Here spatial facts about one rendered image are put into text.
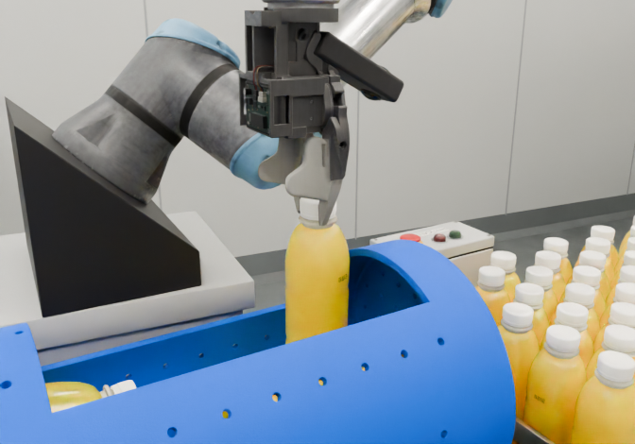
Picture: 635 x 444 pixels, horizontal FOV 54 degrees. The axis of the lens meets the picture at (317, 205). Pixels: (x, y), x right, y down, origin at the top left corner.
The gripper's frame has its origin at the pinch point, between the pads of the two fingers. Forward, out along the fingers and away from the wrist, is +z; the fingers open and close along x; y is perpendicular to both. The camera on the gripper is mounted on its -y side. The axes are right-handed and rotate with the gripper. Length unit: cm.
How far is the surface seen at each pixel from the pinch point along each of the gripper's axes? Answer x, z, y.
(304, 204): 0.5, -0.6, 1.8
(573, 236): -200, 127, -322
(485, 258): -18, 22, -46
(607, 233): -9, 18, -66
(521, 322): 5.2, 18.6, -27.9
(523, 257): -191, 127, -264
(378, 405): 18.0, 12.0, 4.4
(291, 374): 15.0, 8.5, 11.2
